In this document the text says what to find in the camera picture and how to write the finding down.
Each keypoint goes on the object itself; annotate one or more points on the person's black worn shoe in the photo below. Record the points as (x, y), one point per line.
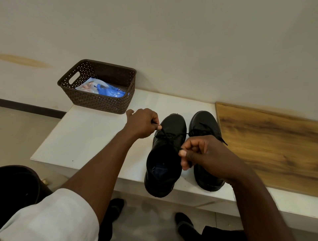
(114, 208)
(183, 221)

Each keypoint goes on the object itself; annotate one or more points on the brown perforated plastic basket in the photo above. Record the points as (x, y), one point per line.
(97, 103)

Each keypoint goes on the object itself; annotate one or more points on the person's right hand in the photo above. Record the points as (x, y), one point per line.
(216, 159)

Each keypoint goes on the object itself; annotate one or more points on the person's right forearm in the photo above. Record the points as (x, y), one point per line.
(260, 208)

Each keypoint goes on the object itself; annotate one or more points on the black bucket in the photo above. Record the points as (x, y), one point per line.
(17, 188)

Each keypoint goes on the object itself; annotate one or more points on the person's left forearm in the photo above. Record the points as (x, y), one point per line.
(99, 171)

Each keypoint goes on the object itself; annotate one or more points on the person's dark trousers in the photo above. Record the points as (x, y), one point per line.
(223, 233)

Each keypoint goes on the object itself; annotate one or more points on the person's left hand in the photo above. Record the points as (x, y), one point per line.
(141, 124)

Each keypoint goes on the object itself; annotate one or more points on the person's white shirt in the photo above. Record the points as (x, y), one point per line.
(54, 216)

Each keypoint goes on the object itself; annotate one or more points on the black leather shoe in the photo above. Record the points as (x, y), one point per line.
(174, 124)
(206, 119)

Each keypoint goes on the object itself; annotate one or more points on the small golden object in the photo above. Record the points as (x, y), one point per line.
(45, 181)

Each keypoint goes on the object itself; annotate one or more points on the wooden board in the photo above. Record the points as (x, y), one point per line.
(273, 146)

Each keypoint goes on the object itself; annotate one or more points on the blue and white plastic packet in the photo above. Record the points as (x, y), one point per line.
(109, 90)

